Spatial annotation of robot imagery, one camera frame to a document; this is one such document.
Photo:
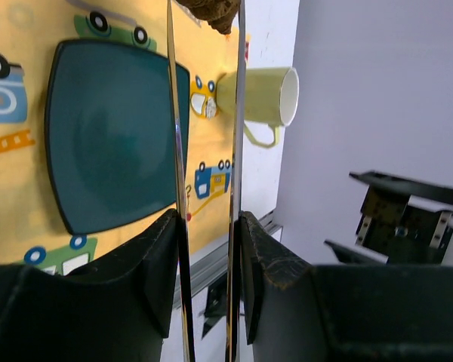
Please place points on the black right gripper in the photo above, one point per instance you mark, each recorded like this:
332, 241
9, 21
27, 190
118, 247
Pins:
389, 225

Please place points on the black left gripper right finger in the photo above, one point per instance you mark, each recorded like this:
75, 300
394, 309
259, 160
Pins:
295, 311

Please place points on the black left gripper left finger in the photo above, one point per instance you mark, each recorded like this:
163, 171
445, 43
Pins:
116, 308

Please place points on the silver metal tongs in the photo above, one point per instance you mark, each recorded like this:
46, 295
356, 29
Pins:
234, 250

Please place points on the brown chocolate bread piece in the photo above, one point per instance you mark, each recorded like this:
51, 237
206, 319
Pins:
219, 14

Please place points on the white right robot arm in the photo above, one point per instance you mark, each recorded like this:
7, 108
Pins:
403, 221

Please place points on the light green mug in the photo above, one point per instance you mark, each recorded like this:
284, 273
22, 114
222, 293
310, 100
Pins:
271, 97

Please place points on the teal square plate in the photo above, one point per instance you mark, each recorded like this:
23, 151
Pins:
109, 134

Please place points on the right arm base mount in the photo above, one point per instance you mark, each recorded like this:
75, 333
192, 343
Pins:
216, 304

